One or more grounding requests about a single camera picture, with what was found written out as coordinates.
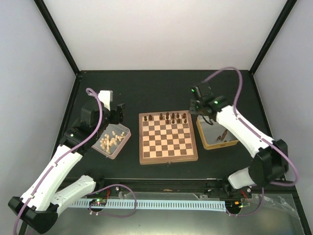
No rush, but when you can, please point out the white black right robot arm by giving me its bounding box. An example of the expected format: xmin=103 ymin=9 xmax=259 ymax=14
xmin=189 ymin=83 xmax=289 ymax=197

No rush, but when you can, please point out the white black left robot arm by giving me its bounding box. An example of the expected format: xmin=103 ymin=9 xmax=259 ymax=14
xmin=8 ymin=100 xmax=125 ymax=234

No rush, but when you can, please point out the light wooden chess pieces pile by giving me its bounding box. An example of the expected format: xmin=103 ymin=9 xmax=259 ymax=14
xmin=100 ymin=131 xmax=125 ymax=156

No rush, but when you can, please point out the dark chess pieces pile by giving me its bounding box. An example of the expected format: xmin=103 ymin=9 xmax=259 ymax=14
xmin=216 ymin=129 xmax=235 ymax=143

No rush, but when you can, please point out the wooden chess board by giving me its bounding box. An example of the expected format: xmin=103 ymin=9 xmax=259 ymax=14
xmin=138 ymin=110 xmax=198 ymax=165

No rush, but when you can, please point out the left circuit board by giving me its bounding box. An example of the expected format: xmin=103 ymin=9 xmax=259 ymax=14
xmin=89 ymin=199 xmax=107 ymax=207

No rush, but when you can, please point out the circuit board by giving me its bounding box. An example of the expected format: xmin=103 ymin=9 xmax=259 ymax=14
xmin=89 ymin=199 xmax=107 ymax=207
xmin=225 ymin=201 xmax=251 ymax=209

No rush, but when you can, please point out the right circuit board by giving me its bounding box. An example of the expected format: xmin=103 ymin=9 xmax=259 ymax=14
xmin=225 ymin=201 xmax=251 ymax=209

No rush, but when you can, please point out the pink metal tin tray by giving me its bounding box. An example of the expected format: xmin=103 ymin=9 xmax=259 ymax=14
xmin=92 ymin=124 xmax=131 ymax=160

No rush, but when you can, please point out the gold metal tin tray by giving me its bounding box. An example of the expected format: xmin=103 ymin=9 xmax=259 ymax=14
xmin=196 ymin=116 xmax=239 ymax=150

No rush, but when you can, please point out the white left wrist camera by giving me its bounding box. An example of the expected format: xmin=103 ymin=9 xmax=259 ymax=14
xmin=98 ymin=90 xmax=113 ymax=111

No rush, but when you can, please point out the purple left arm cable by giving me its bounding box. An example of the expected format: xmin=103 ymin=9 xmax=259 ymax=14
xmin=13 ymin=88 xmax=103 ymax=235

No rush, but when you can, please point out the black mounting rail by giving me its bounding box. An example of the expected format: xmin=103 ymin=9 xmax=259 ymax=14
xmin=36 ymin=178 xmax=296 ymax=196

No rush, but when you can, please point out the light blue cable duct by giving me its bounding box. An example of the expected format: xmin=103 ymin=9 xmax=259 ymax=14
xmin=70 ymin=198 xmax=226 ymax=212

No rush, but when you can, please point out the black frame post left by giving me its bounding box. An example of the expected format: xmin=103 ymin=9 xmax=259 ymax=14
xmin=34 ymin=0 xmax=80 ymax=75

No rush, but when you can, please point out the black frame post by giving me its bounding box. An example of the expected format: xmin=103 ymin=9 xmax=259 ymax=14
xmin=34 ymin=0 xmax=80 ymax=75
xmin=249 ymin=0 xmax=297 ymax=75

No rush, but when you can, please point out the black frame post right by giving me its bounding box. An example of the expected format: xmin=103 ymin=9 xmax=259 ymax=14
xmin=249 ymin=0 xmax=297 ymax=75

